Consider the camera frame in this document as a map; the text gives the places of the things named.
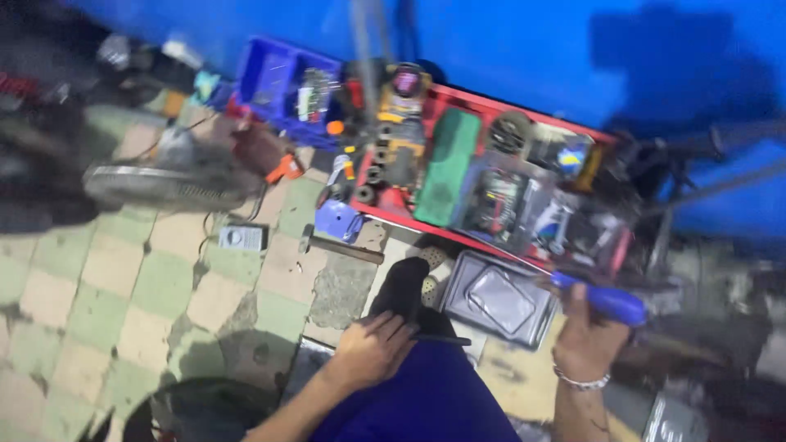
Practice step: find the small blue plastic part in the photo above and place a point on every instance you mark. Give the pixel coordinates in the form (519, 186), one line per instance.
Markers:
(334, 220)

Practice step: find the silver metal tray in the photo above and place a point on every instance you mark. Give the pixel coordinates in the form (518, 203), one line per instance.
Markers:
(497, 301)

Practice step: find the row of black sockets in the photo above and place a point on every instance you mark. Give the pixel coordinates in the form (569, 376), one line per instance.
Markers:
(371, 169)

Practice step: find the person's left fingers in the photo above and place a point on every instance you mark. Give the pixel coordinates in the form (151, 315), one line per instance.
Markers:
(393, 328)

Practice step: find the green rectangular case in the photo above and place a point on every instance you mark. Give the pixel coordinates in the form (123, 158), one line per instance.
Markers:
(448, 166)

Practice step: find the red tool tray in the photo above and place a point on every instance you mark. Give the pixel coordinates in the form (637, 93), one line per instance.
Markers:
(393, 205)

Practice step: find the grey multimeter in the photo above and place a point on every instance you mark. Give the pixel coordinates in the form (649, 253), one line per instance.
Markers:
(242, 237)

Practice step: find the dark metal stand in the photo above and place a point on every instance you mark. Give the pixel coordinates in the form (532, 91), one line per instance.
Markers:
(688, 178)

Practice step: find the person's blue trouser leg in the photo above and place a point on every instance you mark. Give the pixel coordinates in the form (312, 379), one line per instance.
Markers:
(423, 399)

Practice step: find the black round object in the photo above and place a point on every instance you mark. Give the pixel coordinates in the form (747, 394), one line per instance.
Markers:
(202, 411)

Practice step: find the blue plastic parts bin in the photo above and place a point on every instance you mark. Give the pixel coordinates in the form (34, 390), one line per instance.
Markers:
(270, 80)

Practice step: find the yellow black power tool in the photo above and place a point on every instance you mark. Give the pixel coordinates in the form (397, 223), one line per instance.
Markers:
(402, 123)

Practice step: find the person's right hand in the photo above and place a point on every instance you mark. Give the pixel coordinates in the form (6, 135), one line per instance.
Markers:
(586, 344)

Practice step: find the person's black sock foot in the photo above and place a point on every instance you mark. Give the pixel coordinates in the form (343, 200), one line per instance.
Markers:
(400, 287)

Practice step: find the clear plastic bit case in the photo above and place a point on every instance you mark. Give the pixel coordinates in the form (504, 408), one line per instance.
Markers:
(500, 196)

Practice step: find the grey fan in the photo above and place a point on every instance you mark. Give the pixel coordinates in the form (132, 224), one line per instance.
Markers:
(172, 184)

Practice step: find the person's left hand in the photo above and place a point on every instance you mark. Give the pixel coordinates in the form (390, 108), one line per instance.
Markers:
(368, 353)

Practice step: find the beige perforated sandal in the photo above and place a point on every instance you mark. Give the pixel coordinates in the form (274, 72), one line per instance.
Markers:
(433, 270)

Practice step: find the black round disc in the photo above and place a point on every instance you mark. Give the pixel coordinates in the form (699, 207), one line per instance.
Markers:
(508, 132)

